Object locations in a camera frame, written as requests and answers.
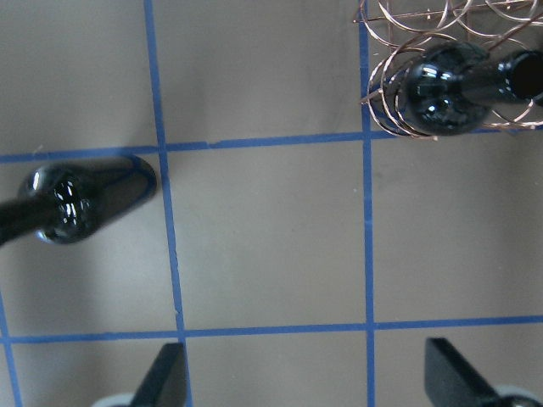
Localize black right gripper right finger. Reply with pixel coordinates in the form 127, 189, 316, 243
424, 337, 500, 407

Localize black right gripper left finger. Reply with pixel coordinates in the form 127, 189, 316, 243
132, 343, 188, 407

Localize dark wine bottle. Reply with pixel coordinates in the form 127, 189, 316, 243
1, 155, 158, 244
402, 42, 542, 137

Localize dark wine bottle in basket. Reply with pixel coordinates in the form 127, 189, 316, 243
402, 42, 542, 137

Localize copper wire wine basket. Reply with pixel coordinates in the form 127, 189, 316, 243
353, 1, 542, 139

